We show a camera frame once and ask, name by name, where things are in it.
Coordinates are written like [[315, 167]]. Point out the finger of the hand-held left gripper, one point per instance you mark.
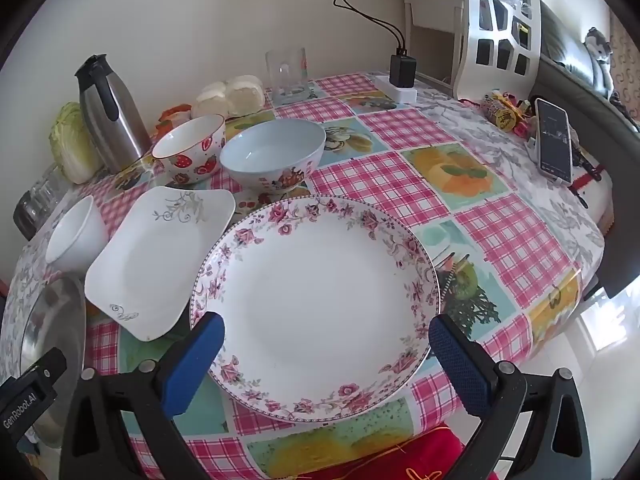
[[50, 364]]

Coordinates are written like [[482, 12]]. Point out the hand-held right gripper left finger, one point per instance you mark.
[[195, 355]]

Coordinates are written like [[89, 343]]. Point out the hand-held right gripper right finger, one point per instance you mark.
[[460, 365]]

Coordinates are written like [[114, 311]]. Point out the white square plate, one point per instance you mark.
[[145, 265]]

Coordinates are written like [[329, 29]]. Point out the small white bowl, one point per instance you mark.
[[75, 240]]

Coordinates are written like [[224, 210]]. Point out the round floral rim plate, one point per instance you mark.
[[320, 300]]

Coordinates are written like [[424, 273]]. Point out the strawberry print bowl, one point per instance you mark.
[[190, 160]]

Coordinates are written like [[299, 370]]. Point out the large light blue bowl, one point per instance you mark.
[[270, 150]]

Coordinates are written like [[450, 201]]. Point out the red cloth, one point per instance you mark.
[[435, 452]]

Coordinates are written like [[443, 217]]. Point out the small glass jar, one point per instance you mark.
[[30, 212]]

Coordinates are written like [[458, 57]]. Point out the pink checked tablecloth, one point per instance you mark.
[[425, 190]]

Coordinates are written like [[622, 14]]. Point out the clear glass cup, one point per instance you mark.
[[52, 180]]

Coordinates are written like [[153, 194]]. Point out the napa cabbage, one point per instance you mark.
[[70, 145]]

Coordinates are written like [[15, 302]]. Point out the white phone stand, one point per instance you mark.
[[533, 152]]

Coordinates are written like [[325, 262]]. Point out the black and red object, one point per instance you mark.
[[587, 175]]

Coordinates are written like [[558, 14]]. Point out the orange snack packet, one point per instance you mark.
[[172, 112]]

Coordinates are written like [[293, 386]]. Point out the smartphone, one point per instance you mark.
[[555, 140]]

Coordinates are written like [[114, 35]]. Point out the stainless steel thermal carafe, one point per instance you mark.
[[117, 120]]

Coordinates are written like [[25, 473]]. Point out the colourful sweets packets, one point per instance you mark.
[[522, 120]]

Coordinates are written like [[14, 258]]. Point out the yellow candy roll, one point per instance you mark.
[[500, 115]]

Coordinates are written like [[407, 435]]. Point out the bag of white steamed buns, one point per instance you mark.
[[240, 92]]

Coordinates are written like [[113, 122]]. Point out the white power strip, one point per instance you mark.
[[400, 94]]

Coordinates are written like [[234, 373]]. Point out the clear glass mug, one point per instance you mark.
[[287, 77]]

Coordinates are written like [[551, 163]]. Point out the black charger adapter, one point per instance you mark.
[[402, 72]]

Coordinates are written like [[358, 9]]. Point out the patterned cushion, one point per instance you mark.
[[627, 70]]

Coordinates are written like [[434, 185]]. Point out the dark leather sofa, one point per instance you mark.
[[560, 35]]

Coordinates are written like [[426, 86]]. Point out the grey plush toy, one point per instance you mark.
[[597, 47]]

